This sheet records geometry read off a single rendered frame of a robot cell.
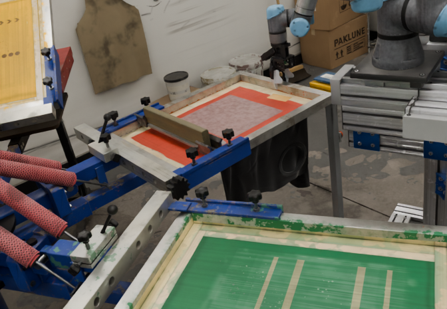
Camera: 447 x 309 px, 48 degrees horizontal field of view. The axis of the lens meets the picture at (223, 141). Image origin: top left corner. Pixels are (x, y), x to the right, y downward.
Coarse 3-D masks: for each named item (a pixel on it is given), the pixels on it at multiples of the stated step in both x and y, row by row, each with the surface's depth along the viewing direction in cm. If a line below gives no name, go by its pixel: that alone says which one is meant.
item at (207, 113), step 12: (228, 96) 230; (240, 96) 228; (252, 96) 225; (264, 96) 223; (192, 108) 224; (204, 108) 222; (216, 108) 220; (228, 108) 218; (240, 108) 216; (192, 120) 213; (204, 120) 211; (216, 120) 209; (144, 132) 210; (156, 132) 208; (144, 144) 200; (156, 144) 198; (168, 144) 197
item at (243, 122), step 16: (240, 112) 212; (256, 112) 210; (272, 112) 207; (288, 112) 205; (208, 128) 204; (224, 128) 201; (240, 128) 199; (256, 128) 197; (176, 144) 196; (224, 144) 189; (176, 160) 184
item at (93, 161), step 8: (88, 160) 177; (96, 160) 176; (72, 168) 173; (80, 168) 172; (88, 168) 172; (104, 168) 177; (112, 168) 179; (80, 176) 171; (88, 176) 173; (96, 176) 175; (80, 184) 172
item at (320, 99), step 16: (224, 80) 239; (240, 80) 245; (256, 80) 236; (192, 96) 229; (304, 96) 215; (320, 96) 205; (304, 112) 197; (128, 128) 212; (272, 128) 187; (128, 144) 194; (256, 144) 184; (160, 160) 179
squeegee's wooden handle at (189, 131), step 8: (144, 112) 207; (152, 112) 202; (160, 112) 199; (152, 120) 205; (160, 120) 199; (168, 120) 194; (176, 120) 190; (184, 120) 189; (168, 128) 196; (176, 128) 191; (184, 128) 186; (192, 128) 182; (200, 128) 180; (184, 136) 189; (192, 136) 184; (200, 136) 179; (208, 136) 180; (208, 144) 181
